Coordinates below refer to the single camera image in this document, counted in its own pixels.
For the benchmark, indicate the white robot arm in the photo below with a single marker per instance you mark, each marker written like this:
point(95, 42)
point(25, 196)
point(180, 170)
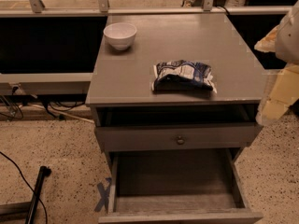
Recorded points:
point(283, 40)

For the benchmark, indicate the blue tape cross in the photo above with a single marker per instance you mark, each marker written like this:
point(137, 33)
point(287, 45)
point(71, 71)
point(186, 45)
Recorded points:
point(104, 194)

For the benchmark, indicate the blue chip bag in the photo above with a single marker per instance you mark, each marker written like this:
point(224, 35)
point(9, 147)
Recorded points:
point(182, 75)

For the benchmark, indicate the white ceramic bowl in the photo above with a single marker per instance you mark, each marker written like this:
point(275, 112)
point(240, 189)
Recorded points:
point(120, 35)

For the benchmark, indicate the round brass drawer knob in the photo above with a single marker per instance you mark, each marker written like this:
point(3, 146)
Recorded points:
point(180, 140)

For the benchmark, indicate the grey top drawer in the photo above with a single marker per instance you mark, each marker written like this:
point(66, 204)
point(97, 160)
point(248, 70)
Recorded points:
point(142, 138)

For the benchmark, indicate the open lower grey drawer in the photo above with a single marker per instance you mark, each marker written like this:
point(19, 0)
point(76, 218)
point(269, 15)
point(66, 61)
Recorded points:
point(199, 186)

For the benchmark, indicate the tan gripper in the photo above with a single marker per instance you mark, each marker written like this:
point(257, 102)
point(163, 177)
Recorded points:
point(289, 38)

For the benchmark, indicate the grey wooden drawer cabinet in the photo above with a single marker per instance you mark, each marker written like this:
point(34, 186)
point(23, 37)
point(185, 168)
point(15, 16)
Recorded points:
point(172, 114)

